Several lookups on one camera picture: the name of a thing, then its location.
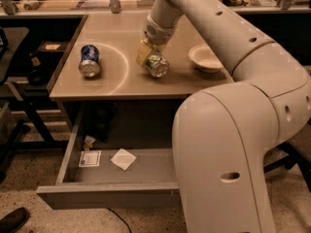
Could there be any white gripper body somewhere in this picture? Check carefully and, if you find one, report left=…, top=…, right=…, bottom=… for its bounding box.
left=144, top=15, right=177, bottom=46

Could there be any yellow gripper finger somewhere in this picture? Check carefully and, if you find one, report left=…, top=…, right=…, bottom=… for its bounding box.
left=136, top=39, right=155, bottom=67

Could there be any green soda can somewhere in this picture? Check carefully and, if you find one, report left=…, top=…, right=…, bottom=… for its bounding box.
left=145, top=52, right=169, bottom=78

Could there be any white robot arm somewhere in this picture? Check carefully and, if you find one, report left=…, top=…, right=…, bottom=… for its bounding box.
left=137, top=0, right=310, bottom=233

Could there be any blue soda can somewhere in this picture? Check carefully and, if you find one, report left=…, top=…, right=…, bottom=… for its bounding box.
left=79, top=45, right=100, bottom=78

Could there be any open grey drawer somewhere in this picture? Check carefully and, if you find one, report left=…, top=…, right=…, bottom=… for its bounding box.
left=37, top=100, right=180, bottom=210

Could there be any white bowl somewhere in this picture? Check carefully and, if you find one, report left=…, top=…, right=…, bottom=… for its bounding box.
left=189, top=45, right=223, bottom=73

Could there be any crumpled paper scrap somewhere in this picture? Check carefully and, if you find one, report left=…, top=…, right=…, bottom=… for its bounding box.
left=83, top=135, right=96, bottom=150

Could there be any white square paper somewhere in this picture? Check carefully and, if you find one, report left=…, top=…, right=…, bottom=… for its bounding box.
left=111, top=149, right=136, bottom=171

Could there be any blue-bordered label card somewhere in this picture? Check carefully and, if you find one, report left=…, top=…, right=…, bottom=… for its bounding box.
left=79, top=150, right=101, bottom=168

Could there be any black side desk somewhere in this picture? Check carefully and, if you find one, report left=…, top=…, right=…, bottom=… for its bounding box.
left=0, top=27, right=68, bottom=182

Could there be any black office chair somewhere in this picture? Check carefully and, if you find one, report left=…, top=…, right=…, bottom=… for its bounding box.
left=263, top=123, right=311, bottom=192

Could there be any black shoe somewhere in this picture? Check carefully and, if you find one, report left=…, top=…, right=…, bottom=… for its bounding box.
left=0, top=207, right=30, bottom=233

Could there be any black floor cable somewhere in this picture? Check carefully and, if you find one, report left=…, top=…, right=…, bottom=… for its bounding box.
left=106, top=207, right=134, bottom=233

